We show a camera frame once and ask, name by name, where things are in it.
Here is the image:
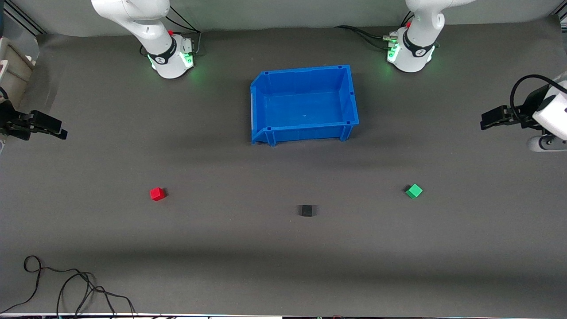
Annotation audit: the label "beige plastic box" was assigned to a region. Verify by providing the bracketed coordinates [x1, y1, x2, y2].
[0, 37, 36, 106]

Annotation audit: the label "blue plastic bin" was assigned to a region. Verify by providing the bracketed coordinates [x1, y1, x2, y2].
[250, 65, 360, 146]

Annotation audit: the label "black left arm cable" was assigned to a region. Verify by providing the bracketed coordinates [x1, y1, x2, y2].
[510, 74, 567, 117]

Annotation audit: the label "loose black cable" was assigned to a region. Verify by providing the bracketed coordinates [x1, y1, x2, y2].
[0, 255, 136, 319]

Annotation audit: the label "black left base cables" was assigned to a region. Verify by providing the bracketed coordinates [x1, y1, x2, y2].
[334, 25, 399, 50]

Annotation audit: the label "black base cables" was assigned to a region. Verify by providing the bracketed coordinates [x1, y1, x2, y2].
[334, 25, 399, 50]
[165, 5, 202, 57]

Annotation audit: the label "black right base cables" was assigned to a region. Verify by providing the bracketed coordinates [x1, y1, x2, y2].
[165, 5, 202, 57]

